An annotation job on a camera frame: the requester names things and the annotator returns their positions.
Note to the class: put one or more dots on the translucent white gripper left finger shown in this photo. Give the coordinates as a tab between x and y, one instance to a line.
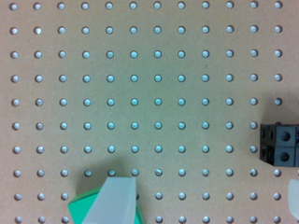
115	202

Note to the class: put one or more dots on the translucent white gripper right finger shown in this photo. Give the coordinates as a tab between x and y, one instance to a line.
293	197

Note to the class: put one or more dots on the green block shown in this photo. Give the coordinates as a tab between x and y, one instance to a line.
81	204

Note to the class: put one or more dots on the black block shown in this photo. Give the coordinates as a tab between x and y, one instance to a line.
279	145

